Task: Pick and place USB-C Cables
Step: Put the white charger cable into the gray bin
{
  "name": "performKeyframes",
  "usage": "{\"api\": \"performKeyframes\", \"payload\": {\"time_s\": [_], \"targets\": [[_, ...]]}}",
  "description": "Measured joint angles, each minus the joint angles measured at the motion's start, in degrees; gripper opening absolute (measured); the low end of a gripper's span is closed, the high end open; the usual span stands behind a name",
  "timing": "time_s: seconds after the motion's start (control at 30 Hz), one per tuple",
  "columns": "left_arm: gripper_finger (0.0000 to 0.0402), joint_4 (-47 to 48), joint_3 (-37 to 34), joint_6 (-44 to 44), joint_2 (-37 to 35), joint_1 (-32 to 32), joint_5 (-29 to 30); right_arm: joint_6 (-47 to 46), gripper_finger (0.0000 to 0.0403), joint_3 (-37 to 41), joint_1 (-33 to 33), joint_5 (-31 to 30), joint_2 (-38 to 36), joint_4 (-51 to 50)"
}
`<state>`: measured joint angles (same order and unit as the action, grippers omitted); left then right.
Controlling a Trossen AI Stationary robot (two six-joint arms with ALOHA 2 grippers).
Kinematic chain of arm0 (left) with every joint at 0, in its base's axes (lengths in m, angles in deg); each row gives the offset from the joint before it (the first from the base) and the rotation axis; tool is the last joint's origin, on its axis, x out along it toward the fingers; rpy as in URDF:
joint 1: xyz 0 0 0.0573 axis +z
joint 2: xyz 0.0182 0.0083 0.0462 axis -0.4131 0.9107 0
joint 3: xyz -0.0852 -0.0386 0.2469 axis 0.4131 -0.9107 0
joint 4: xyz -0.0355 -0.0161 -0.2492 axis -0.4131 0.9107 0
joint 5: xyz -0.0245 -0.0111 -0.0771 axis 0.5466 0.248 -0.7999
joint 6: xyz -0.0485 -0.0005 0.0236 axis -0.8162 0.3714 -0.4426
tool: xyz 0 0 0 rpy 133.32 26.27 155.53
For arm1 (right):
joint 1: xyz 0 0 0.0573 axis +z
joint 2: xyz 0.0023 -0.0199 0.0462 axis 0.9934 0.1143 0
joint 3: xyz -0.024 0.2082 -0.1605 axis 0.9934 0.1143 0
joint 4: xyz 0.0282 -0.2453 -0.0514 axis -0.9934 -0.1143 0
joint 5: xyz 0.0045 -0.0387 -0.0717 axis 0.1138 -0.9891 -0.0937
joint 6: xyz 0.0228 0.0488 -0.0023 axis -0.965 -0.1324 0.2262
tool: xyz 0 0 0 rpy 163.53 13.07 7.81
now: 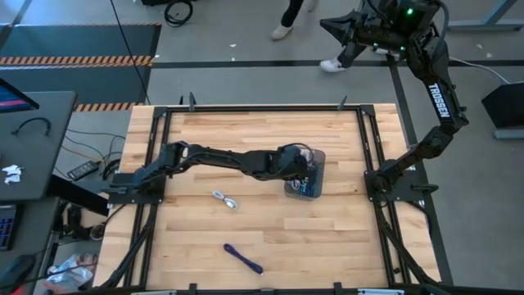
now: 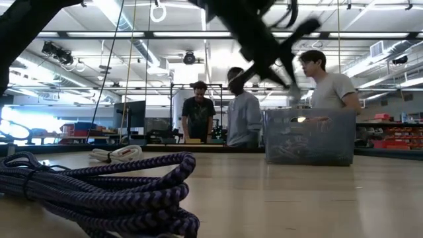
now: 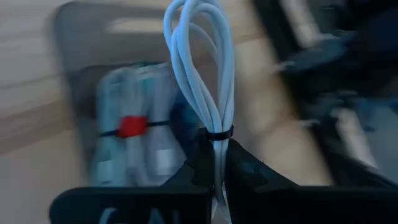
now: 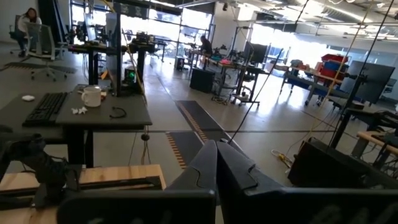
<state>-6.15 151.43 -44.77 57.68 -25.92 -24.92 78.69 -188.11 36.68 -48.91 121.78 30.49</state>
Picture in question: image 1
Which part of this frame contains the white cable with black tie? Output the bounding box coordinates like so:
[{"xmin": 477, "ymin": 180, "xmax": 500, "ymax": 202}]
[{"xmin": 211, "ymin": 189, "xmax": 239, "ymax": 211}]

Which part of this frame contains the grey metal stand base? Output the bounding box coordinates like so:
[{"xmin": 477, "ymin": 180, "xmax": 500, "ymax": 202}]
[{"xmin": 493, "ymin": 128, "xmax": 524, "ymax": 141}]

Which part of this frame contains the clear grey plastic bin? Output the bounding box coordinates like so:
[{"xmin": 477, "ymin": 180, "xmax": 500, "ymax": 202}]
[{"xmin": 283, "ymin": 147, "xmax": 328, "ymax": 202}]

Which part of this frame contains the coiled black cable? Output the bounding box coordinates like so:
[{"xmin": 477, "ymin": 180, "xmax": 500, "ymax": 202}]
[{"xmin": 164, "ymin": 0, "xmax": 194, "ymax": 28}]

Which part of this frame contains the black curved cable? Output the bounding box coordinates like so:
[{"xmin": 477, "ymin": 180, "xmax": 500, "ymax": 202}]
[{"xmin": 11, "ymin": 116, "xmax": 52, "ymax": 138}]

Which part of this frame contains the dark grey desk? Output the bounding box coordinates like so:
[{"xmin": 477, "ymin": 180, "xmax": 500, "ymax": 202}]
[
  {"xmin": 0, "ymin": 196, "xmax": 58, "ymax": 295},
  {"xmin": 0, "ymin": 90, "xmax": 78, "ymax": 202}
]

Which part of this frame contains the black angled box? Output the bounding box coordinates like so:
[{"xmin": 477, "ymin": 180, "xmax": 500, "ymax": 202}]
[{"xmin": 481, "ymin": 81, "xmax": 524, "ymax": 130}]

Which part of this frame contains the white floor cable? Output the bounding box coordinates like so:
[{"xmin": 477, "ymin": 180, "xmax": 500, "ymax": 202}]
[{"xmin": 449, "ymin": 56, "xmax": 512, "ymax": 85}]

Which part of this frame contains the black computer monitor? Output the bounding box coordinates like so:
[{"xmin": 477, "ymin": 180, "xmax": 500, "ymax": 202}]
[{"xmin": 0, "ymin": 77, "xmax": 41, "ymax": 114}]

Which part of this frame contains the black hanging cable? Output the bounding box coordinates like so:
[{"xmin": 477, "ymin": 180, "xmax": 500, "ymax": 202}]
[{"xmin": 109, "ymin": 0, "xmax": 151, "ymax": 106}]

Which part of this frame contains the black power adapter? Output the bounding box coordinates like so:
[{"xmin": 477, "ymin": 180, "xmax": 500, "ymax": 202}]
[{"xmin": 66, "ymin": 160, "xmax": 101, "ymax": 182}]

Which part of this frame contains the round cup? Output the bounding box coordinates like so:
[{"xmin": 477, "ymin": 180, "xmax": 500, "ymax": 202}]
[{"xmin": 89, "ymin": 224, "xmax": 107, "ymax": 242}]

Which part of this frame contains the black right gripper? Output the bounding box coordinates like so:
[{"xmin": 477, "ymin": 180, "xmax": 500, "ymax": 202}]
[{"xmin": 320, "ymin": 2, "xmax": 404, "ymax": 50}]

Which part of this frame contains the clear plastic bag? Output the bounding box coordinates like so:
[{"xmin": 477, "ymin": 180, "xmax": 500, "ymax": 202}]
[{"xmin": 43, "ymin": 252, "xmax": 100, "ymax": 294}]

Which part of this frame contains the grey metal desk leg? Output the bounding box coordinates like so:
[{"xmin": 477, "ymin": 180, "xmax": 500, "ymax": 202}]
[{"xmin": 445, "ymin": 0, "xmax": 524, "ymax": 34}]

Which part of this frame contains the long purple braided cable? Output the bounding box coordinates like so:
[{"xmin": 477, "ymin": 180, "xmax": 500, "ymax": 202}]
[{"xmin": 223, "ymin": 243, "xmax": 264, "ymax": 275}]

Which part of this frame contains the black computer mouse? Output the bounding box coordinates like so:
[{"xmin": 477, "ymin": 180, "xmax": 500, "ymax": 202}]
[{"xmin": 0, "ymin": 253, "xmax": 37, "ymax": 290}]

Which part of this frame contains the white crumpled paper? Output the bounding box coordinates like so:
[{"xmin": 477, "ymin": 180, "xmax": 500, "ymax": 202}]
[{"xmin": 1, "ymin": 163, "xmax": 25, "ymax": 185}]

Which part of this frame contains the black keyboard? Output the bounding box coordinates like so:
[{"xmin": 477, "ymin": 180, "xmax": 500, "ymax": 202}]
[{"xmin": 0, "ymin": 203, "xmax": 18, "ymax": 252}]

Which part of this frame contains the person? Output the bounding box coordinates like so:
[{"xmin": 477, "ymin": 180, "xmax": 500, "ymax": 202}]
[{"xmin": 269, "ymin": 0, "xmax": 369, "ymax": 74}]

